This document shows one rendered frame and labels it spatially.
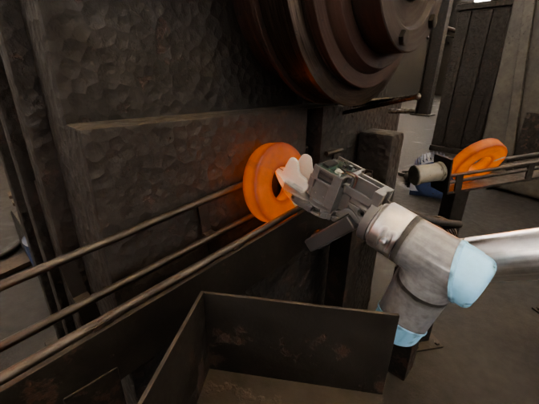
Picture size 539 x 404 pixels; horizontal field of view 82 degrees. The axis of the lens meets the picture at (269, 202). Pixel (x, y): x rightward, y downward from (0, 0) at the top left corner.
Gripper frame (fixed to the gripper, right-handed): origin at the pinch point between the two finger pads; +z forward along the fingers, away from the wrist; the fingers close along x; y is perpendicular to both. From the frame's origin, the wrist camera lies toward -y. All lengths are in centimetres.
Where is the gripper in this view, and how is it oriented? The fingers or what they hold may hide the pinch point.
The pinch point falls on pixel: (280, 174)
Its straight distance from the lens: 59.0
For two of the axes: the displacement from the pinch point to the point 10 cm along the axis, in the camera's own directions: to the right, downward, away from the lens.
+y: 1.9, -8.2, -5.4
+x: -6.9, 2.7, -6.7
